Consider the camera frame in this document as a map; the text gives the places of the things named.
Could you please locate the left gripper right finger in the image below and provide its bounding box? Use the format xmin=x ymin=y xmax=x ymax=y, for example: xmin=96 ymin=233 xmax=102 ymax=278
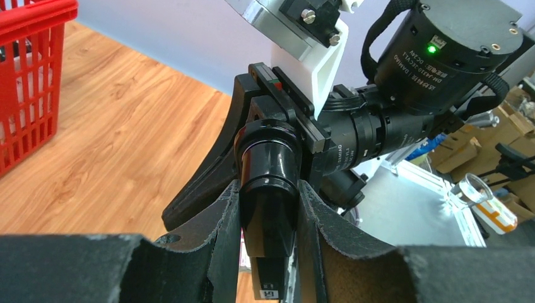
xmin=297 ymin=181 xmax=534 ymax=302

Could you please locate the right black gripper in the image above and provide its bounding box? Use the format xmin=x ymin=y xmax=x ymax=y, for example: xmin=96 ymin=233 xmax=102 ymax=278
xmin=162 ymin=62 xmax=331 ymax=231

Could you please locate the black stapler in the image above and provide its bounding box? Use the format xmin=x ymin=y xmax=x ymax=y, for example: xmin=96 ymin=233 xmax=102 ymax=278
xmin=234 ymin=119 xmax=301 ymax=300

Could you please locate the red plastic shopping basket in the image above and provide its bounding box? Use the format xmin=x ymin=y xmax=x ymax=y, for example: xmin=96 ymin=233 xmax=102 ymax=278
xmin=1 ymin=0 xmax=78 ymax=175

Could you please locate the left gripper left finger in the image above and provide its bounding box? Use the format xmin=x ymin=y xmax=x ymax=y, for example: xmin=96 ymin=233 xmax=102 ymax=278
xmin=1 ymin=181 xmax=240 ymax=302

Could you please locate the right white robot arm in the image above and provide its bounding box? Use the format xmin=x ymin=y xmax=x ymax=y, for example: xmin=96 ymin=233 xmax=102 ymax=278
xmin=162 ymin=1 xmax=524 ymax=231

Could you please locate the clear plastic cup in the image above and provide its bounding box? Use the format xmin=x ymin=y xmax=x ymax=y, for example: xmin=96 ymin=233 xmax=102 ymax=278
xmin=448 ymin=173 xmax=494 ymax=209

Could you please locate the aluminium frame rail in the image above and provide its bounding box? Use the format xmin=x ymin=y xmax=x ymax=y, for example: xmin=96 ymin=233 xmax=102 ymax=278
xmin=383 ymin=161 xmax=486 ymax=247

